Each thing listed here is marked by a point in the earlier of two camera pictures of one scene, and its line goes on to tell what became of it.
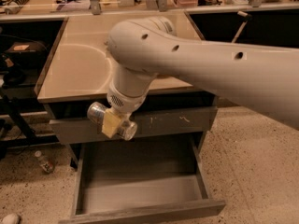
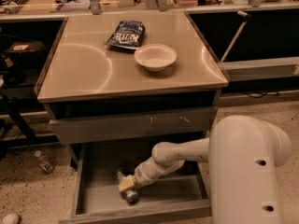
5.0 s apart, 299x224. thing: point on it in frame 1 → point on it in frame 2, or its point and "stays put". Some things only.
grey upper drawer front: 150,122 stays put
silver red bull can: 96,111 → 131,195
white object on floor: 10,218 stays put
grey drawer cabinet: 80,74 stays put
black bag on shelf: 26,56 stays put
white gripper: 124,102 → 144,174
